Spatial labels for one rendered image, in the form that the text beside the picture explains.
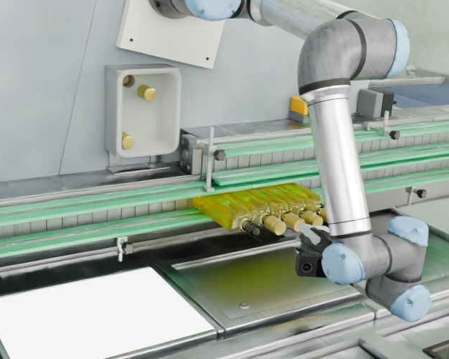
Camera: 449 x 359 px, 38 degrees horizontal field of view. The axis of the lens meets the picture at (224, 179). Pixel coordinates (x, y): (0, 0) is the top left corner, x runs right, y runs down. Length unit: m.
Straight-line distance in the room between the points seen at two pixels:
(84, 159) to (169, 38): 0.38
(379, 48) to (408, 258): 0.39
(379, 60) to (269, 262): 0.66
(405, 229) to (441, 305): 0.47
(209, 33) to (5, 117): 0.57
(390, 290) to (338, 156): 0.29
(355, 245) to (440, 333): 0.49
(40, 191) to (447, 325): 1.00
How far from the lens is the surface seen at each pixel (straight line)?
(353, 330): 1.51
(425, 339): 1.58
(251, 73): 1.92
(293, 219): 1.62
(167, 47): 1.74
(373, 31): 1.28
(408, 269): 1.29
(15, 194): 1.60
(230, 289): 1.56
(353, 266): 1.18
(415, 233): 1.27
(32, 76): 1.65
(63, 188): 1.63
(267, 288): 1.59
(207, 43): 1.79
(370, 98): 2.15
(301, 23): 1.43
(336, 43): 1.22
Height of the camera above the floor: 2.31
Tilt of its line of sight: 53 degrees down
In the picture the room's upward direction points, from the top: 121 degrees clockwise
